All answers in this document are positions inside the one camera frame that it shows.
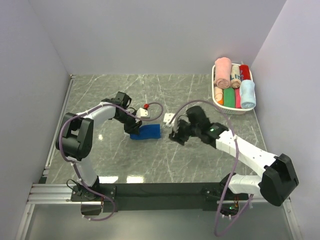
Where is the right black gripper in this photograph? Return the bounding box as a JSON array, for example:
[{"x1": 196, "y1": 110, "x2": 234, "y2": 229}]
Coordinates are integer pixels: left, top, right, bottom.
[{"x1": 168, "y1": 118, "x2": 201, "y2": 146}]

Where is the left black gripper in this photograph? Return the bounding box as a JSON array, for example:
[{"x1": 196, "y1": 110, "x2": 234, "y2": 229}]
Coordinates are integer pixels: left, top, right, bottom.
[{"x1": 115, "y1": 110, "x2": 143, "y2": 136}]

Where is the dark blue towel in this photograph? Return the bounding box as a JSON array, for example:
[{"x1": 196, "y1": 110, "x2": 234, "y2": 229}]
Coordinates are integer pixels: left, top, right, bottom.
[{"x1": 129, "y1": 124, "x2": 162, "y2": 141}]

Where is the light blue towel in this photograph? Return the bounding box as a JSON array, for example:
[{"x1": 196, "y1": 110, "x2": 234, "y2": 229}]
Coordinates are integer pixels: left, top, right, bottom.
[{"x1": 239, "y1": 79, "x2": 256, "y2": 109}]

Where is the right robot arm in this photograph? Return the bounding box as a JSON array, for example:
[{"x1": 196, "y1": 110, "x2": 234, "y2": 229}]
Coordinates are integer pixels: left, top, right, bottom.
[{"x1": 163, "y1": 106, "x2": 299, "y2": 207}]

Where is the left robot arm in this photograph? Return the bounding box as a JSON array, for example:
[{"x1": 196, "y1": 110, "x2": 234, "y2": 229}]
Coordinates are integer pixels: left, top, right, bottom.
[{"x1": 55, "y1": 91, "x2": 142, "y2": 201}]

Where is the white plastic basket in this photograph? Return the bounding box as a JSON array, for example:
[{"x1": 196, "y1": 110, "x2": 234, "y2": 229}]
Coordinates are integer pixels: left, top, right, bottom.
[{"x1": 211, "y1": 63, "x2": 256, "y2": 115}]

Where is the cream orange rolled towel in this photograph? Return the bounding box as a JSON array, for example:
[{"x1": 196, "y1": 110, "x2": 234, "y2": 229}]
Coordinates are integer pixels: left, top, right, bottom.
[{"x1": 213, "y1": 86, "x2": 224, "y2": 106}]

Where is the green rolled towel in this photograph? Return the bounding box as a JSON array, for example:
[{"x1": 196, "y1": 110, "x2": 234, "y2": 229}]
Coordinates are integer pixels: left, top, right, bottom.
[{"x1": 223, "y1": 87, "x2": 236, "y2": 108}]

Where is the magenta rolled towel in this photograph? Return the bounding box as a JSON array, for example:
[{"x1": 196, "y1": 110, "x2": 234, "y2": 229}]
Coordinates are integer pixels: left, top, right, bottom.
[{"x1": 234, "y1": 88, "x2": 242, "y2": 109}]

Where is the pink rolled towel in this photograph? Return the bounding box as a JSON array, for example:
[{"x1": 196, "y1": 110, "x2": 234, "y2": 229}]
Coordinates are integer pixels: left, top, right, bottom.
[{"x1": 214, "y1": 57, "x2": 232, "y2": 89}]

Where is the beige rolled towel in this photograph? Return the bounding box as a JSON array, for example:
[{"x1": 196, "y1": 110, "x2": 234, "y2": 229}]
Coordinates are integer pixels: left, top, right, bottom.
[{"x1": 230, "y1": 65, "x2": 242, "y2": 89}]

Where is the red rolled towel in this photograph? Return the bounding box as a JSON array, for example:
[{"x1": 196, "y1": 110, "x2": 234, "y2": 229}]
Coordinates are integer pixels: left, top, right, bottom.
[{"x1": 239, "y1": 64, "x2": 252, "y2": 81}]

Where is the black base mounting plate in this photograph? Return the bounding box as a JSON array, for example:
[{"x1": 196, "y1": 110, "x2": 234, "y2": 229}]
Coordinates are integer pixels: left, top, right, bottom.
[{"x1": 70, "y1": 182, "x2": 250, "y2": 216}]

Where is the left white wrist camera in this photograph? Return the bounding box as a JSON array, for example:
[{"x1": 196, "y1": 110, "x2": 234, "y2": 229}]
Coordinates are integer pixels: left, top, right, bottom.
[{"x1": 136, "y1": 103, "x2": 151, "y2": 120}]

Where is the aluminium rail frame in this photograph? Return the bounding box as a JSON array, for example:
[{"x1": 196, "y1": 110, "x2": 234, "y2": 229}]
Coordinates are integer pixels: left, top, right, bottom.
[{"x1": 14, "y1": 181, "x2": 303, "y2": 240}]

